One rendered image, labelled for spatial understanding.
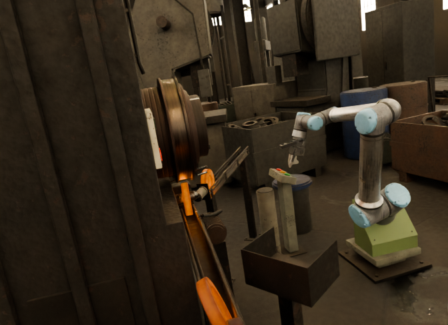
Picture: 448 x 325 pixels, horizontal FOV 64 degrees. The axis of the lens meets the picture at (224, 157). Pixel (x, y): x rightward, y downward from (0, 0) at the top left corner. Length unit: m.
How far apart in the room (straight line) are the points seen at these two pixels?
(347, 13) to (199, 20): 2.07
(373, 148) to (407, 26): 4.46
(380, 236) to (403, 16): 4.31
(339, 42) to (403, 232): 3.21
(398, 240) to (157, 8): 3.35
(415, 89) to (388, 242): 3.00
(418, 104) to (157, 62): 3.28
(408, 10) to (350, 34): 1.21
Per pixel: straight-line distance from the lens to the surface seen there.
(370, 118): 1.80
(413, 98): 5.11
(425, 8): 6.50
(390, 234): 2.45
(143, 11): 4.39
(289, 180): 2.43
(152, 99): 1.47
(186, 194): 1.61
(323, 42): 4.91
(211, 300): 0.99
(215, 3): 10.42
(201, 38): 4.26
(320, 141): 4.32
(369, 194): 2.08
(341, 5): 5.26
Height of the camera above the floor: 1.32
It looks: 13 degrees down
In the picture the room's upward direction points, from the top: 9 degrees counter-clockwise
